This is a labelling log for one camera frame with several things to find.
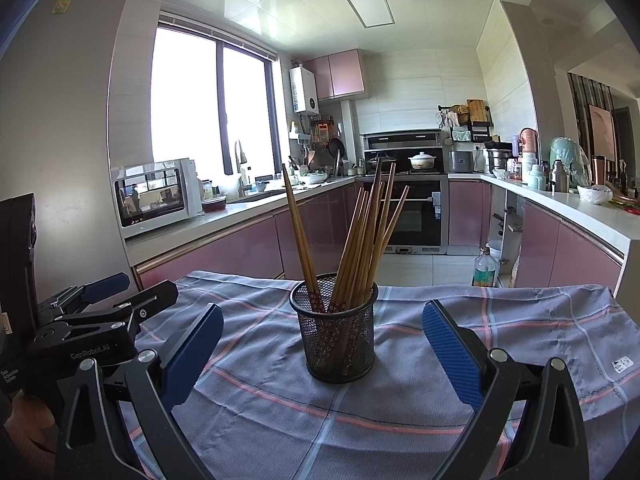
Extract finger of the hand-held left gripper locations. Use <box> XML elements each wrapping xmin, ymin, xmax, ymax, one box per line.
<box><xmin>25</xmin><ymin>280</ymin><xmax>179</xmax><ymax>387</ymax></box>
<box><xmin>36</xmin><ymin>272</ymin><xmax>132</xmax><ymax>322</ymax></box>

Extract black built-in oven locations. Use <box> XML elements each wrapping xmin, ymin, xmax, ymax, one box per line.
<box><xmin>361</xmin><ymin>177</ymin><xmax>449</xmax><ymax>256</ymax></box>

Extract steel kitchen faucet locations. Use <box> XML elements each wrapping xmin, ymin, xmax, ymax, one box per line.
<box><xmin>234</xmin><ymin>140</ymin><xmax>251</xmax><ymax>199</ymax></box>

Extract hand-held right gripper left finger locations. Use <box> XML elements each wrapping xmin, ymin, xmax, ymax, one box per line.
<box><xmin>55</xmin><ymin>302</ymin><xmax>224</xmax><ymax>480</ymax></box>

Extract steel thermos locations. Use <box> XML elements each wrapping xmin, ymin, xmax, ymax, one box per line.
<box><xmin>552</xmin><ymin>159</ymin><xmax>570</xmax><ymax>194</ymax></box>

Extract pink kitchen base cabinets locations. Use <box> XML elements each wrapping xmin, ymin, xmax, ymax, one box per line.
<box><xmin>446</xmin><ymin>175</ymin><xmax>627</xmax><ymax>292</ymax></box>
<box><xmin>131</xmin><ymin>180</ymin><xmax>364</xmax><ymax>292</ymax></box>

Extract cooking oil bottle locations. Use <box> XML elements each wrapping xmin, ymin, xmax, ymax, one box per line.
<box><xmin>472</xmin><ymin>246</ymin><xmax>497</xmax><ymax>289</ymax></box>

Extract grey refrigerator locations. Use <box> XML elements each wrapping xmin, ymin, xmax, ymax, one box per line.
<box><xmin>0</xmin><ymin>0</ymin><xmax>143</xmax><ymax>306</ymax></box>

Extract pink wall cabinet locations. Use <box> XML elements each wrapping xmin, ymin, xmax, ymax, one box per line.
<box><xmin>303</xmin><ymin>49</ymin><xmax>369</xmax><ymax>102</ymax></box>

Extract white countertop oven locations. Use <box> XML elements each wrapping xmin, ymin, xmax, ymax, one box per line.
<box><xmin>111</xmin><ymin>158</ymin><xmax>204</xmax><ymax>240</ymax></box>

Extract steel stock pot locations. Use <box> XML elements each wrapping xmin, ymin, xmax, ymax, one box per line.
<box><xmin>486</xmin><ymin>142</ymin><xmax>516</xmax><ymax>174</ymax></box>

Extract black pot with lid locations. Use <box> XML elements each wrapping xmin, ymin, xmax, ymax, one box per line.
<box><xmin>366</xmin><ymin>154</ymin><xmax>396</xmax><ymax>175</ymax></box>

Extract ceiling light panel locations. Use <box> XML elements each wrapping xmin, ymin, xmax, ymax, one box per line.
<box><xmin>344</xmin><ymin>0</ymin><xmax>396</xmax><ymax>30</ymax></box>

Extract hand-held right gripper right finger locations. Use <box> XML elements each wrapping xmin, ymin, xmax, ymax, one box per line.
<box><xmin>421</xmin><ymin>299</ymin><xmax>591</xmax><ymax>480</ymax></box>

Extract teal plastic-covered appliance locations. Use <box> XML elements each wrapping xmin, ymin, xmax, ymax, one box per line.
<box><xmin>550</xmin><ymin>137</ymin><xmax>592</xmax><ymax>189</ymax></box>

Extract kitchen window dark frame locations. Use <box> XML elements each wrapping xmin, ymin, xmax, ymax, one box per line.
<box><xmin>150</xmin><ymin>20</ymin><xmax>281</xmax><ymax>197</ymax></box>

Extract steel range hood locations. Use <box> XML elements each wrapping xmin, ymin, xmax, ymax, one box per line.
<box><xmin>361</xmin><ymin>131</ymin><xmax>444</xmax><ymax>151</ymax></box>

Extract person's left forearm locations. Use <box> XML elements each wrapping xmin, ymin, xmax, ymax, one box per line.
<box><xmin>0</xmin><ymin>391</ymin><xmax>58</xmax><ymax>480</ymax></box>

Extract white water heater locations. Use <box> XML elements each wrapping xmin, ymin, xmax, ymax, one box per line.
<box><xmin>289</xmin><ymin>66</ymin><xmax>320</xmax><ymax>114</ymax></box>

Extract blue-grey checked cloth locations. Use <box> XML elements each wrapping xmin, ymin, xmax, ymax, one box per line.
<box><xmin>120</xmin><ymin>270</ymin><xmax>640</xmax><ymax>480</ymax></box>

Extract pink kettle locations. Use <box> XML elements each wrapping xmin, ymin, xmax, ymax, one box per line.
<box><xmin>518</xmin><ymin>127</ymin><xmax>540</xmax><ymax>157</ymax></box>

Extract black mesh holder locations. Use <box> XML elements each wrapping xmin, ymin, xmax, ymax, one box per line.
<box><xmin>289</xmin><ymin>272</ymin><xmax>380</xmax><ymax>385</ymax></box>

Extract black wall rack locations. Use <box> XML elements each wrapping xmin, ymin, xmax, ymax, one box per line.
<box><xmin>439</xmin><ymin>101</ymin><xmax>495</xmax><ymax>144</ymax></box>

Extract bunch of wooden chopsticks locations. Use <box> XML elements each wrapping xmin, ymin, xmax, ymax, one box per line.
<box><xmin>281</xmin><ymin>156</ymin><xmax>410</xmax><ymax>366</ymax></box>

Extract white bowl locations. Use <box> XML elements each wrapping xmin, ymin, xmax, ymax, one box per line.
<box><xmin>577</xmin><ymin>185</ymin><xmax>614</xmax><ymax>206</ymax></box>

